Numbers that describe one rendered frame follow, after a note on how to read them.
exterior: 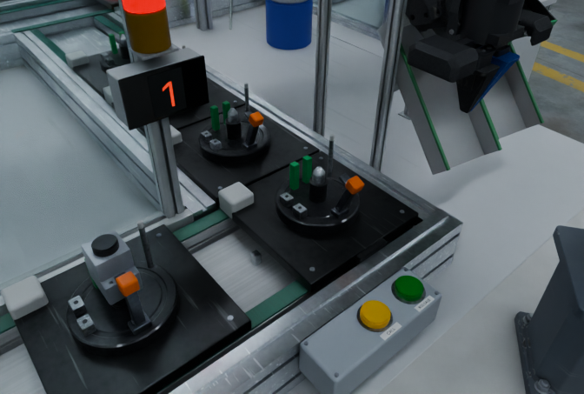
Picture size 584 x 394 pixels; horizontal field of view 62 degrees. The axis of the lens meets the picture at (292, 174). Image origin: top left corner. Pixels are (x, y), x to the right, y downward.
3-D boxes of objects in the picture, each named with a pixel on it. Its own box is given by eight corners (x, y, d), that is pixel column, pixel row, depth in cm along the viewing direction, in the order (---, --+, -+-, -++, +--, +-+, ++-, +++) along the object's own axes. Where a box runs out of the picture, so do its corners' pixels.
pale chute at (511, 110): (526, 129, 99) (544, 122, 95) (480, 145, 94) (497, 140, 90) (475, 3, 101) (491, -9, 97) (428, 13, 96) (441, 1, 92)
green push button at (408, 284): (428, 296, 69) (429, 286, 68) (409, 310, 67) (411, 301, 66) (405, 279, 72) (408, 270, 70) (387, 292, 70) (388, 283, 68)
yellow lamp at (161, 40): (178, 47, 62) (173, 9, 59) (142, 57, 59) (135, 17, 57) (160, 36, 65) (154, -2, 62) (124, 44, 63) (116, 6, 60)
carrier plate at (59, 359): (252, 329, 65) (251, 318, 64) (71, 450, 53) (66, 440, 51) (165, 231, 80) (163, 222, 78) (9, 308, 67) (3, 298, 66)
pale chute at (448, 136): (484, 155, 92) (502, 149, 87) (432, 175, 86) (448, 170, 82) (430, 18, 93) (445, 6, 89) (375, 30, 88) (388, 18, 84)
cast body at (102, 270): (143, 288, 61) (133, 248, 57) (110, 306, 58) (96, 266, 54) (116, 250, 66) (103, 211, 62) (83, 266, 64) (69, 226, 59)
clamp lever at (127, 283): (149, 321, 60) (138, 279, 55) (135, 330, 59) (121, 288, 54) (137, 303, 62) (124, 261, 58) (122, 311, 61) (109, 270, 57)
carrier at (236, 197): (417, 222, 82) (430, 161, 74) (310, 294, 70) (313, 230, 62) (321, 158, 97) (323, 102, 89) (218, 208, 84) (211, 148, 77)
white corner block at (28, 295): (54, 312, 67) (44, 293, 64) (18, 330, 64) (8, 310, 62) (43, 291, 70) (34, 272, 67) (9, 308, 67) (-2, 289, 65)
